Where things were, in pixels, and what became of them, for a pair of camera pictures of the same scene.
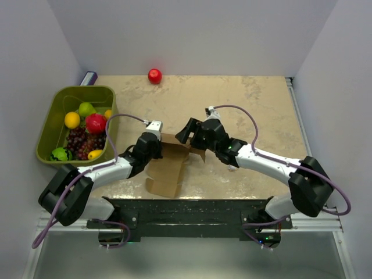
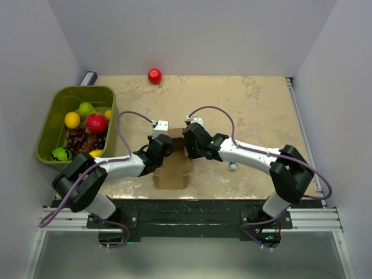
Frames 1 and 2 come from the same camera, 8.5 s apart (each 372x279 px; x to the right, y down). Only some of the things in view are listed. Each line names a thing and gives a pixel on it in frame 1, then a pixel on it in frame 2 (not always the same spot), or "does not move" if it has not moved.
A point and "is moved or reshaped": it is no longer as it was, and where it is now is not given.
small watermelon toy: x=61 y=154 does not move
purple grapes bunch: x=81 y=142 does not move
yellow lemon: x=72 y=120 does not move
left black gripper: x=158 y=155 -> x=150 y=141
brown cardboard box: x=164 y=174 is moved or reshaped
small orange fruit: x=108 y=113 does not move
